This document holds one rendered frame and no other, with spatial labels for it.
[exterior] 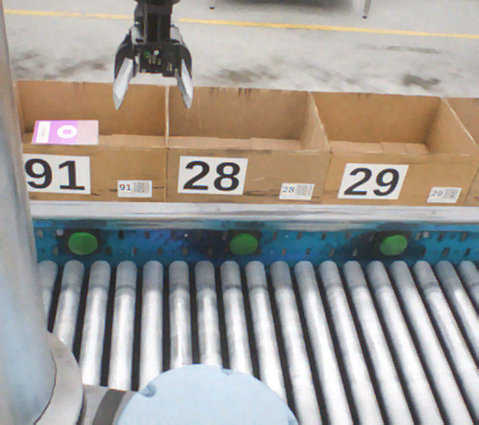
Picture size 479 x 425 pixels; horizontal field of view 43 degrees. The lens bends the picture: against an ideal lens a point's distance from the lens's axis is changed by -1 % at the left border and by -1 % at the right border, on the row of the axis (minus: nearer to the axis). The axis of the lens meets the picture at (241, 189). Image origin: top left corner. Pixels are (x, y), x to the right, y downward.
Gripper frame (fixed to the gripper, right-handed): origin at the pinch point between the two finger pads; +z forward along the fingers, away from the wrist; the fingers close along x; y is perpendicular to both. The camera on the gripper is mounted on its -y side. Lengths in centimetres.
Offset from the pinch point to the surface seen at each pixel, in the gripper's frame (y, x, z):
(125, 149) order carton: -29.0, -3.3, 29.6
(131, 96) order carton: -58, -1, 33
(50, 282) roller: -17, -22, 60
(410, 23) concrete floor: -340, 236, 133
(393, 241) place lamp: -15, 63, 50
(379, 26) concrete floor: -334, 207, 133
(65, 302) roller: -10, -18, 59
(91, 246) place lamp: -22, -12, 53
